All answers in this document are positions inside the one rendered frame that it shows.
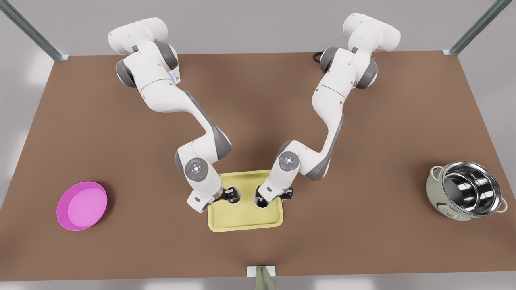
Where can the white IKEA cup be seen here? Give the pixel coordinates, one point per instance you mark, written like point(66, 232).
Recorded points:
point(237, 197)
point(260, 202)

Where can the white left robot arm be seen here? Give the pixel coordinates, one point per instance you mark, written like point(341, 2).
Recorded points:
point(334, 92)

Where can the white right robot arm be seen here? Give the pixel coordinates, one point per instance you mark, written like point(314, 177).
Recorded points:
point(169, 96)

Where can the yellow rectangular tray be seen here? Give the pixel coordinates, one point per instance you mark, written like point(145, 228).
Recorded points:
point(246, 213)

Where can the pink round bowl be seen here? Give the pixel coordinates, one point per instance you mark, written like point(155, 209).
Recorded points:
point(82, 206)

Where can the pale green steel-lined pot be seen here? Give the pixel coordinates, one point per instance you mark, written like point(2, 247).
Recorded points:
point(465, 190)

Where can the silver frame post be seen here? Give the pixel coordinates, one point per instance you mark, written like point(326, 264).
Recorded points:
point(475, 26)
point(261, 277)
point(32, 30)

